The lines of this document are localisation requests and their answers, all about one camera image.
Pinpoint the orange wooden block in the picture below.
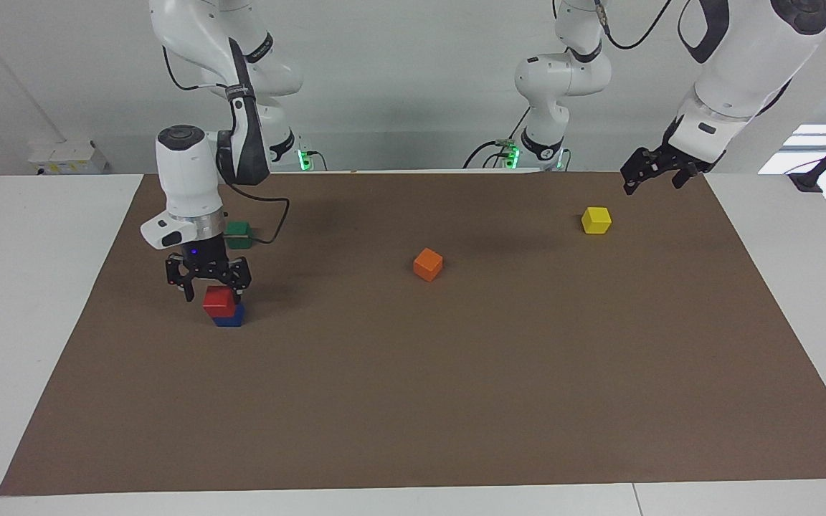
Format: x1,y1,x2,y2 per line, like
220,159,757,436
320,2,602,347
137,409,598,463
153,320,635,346
413,248,444,282

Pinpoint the brown paper table mat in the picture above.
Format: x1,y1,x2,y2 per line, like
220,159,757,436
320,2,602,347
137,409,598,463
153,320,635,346
0,171,826,497

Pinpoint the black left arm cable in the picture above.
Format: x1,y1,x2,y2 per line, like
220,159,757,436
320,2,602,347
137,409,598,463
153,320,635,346
594,0,673,52

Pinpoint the yellow wooden block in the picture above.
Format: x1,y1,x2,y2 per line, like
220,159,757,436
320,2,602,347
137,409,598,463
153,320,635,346
581,206,612,235

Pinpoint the black base cable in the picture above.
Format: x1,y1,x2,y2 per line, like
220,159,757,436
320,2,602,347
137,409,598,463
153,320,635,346
462,107,530,170

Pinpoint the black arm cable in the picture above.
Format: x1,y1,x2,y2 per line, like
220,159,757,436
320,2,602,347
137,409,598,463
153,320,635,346
161,46,290,245
594,0,673,52

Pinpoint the red wooden block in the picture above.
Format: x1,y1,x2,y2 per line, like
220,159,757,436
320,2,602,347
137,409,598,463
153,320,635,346
203,285,237,318

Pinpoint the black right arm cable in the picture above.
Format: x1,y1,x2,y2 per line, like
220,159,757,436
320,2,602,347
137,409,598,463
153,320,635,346
161,46,290,245

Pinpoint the white cardboard box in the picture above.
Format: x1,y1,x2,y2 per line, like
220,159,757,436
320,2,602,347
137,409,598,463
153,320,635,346
29,139,110,177

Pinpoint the blue wooden block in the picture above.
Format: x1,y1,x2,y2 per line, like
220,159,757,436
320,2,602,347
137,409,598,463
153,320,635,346
212,302,246,328

